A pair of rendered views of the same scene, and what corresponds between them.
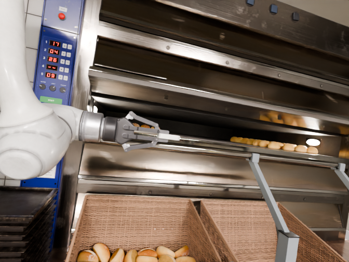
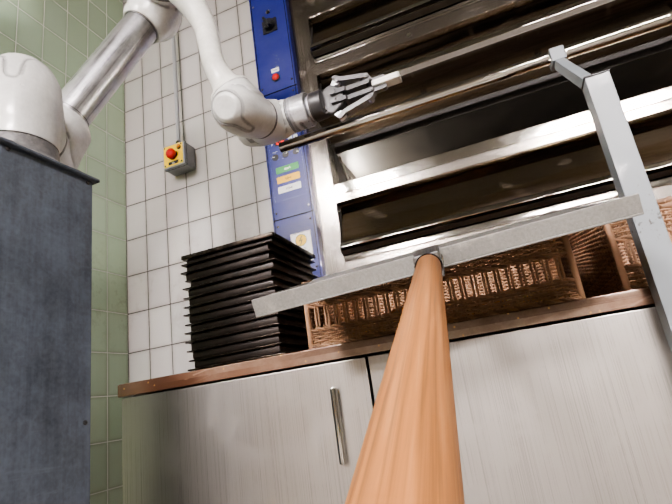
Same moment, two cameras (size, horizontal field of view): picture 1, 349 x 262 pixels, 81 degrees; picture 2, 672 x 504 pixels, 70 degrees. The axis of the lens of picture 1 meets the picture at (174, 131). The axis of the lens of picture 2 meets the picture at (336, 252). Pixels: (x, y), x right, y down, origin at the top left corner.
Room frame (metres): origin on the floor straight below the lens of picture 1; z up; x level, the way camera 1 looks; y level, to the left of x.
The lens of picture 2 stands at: (-0.28, -0.41, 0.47)
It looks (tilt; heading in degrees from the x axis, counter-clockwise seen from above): 17 degrees up; 34
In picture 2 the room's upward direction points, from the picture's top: 8 degrees counter-clockwise
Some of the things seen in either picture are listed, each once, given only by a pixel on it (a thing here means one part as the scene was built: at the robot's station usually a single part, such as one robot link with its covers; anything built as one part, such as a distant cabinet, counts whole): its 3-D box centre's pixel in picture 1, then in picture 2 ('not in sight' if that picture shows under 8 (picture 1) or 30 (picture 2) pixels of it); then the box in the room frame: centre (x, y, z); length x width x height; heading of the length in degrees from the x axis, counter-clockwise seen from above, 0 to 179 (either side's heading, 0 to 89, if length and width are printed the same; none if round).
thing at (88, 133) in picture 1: (93, 127); (302, 111); (0.60, 0.24, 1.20); 0.09 x 0.06 x 0.09; 15
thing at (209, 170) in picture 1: (239, 171); (638, 150); (1.25, -0.43, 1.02); 1.79 x 0.11 x 0.19; 106
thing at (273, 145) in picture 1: (269, 144); not in sight; (1.83, -0.86, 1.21); 0.61 x 0.48 x 0.06; 16
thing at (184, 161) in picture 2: not in sight; (179, 158); (0.80, 1.01, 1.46); 0.10 x 0.07 x 0.10; 106
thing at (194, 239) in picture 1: (144, 249); (440, 281); (0.83, 0.06, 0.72); 0.56 x 0.49 x 0.28; 106
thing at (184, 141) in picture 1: (240, 148); (621, 111); (1.27, -0.42, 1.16); 1.80 x 0.06 x 0.04; 106
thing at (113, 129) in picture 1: (119, 130); (328, 102); (0.62, 0.17, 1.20); 0.09 x 0.07 x 0.08; 105
